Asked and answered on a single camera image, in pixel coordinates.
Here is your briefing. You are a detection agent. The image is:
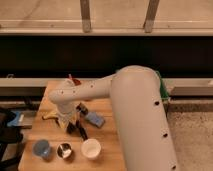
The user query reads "white cup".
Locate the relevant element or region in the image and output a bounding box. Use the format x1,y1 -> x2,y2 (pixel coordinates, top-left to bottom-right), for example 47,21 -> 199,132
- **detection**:
81,138 -> 101,160

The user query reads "black handled tool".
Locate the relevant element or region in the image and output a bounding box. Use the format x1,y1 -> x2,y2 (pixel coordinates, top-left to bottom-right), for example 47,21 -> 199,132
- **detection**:
76,103 -> 88,140

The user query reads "metal cup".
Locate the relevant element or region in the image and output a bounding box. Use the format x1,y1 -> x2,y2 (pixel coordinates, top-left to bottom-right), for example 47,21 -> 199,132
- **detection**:
57,143 -> 72,159

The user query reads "blue plastic cup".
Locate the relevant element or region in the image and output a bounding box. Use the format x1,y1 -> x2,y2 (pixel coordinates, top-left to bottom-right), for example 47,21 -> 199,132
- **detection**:
33,139 -> 51,159

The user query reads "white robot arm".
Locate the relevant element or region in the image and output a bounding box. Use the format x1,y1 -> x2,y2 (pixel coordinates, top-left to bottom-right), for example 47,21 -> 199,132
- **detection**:
49,65 -> 181,171

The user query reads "blue sponge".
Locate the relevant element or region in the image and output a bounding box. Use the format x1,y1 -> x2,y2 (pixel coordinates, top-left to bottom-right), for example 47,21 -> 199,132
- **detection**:
85,112 -> 105,128

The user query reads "green plastic tray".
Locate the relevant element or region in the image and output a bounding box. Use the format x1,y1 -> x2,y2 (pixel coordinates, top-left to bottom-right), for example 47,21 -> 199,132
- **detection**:
155,70 -> 169,100

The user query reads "black chair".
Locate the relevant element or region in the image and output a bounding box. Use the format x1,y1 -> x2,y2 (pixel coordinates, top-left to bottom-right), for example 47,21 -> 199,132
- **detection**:
0,107 -> 23,171

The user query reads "yellow banana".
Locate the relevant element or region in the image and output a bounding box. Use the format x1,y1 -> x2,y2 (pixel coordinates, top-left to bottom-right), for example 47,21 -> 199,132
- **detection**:
42,110 -> 58,120

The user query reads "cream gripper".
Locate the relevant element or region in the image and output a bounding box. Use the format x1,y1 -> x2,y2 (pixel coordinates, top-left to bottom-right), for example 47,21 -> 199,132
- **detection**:
58,113 -> 77,130

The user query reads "red bowl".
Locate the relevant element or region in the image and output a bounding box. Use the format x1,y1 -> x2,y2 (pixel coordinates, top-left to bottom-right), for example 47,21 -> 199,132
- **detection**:
73,79 -> 81,85

